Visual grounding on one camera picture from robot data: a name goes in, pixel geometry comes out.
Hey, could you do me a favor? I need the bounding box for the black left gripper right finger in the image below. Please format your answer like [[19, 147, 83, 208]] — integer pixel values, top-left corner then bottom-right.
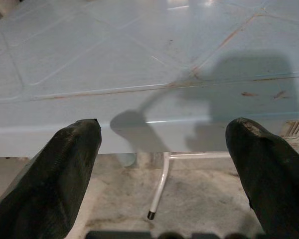
[[225, 118, 299, 239]]

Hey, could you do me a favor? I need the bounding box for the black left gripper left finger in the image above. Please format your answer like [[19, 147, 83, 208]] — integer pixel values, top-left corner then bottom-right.
[[0, 119, 102, 239]]

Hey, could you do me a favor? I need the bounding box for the white metal table leg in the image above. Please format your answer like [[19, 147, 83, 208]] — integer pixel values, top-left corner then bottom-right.
[[147, 151, 231, 220]]

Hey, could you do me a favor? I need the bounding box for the light blue plastic table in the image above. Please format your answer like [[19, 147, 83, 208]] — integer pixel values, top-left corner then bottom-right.
[[0, 0, 299, 158]]

